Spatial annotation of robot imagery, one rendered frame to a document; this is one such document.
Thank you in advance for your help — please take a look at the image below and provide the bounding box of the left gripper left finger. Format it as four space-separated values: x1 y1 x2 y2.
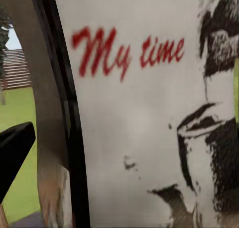
0 121 36 205

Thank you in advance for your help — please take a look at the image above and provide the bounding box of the bottle of coffee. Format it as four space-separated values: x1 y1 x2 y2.
2 0 239 228

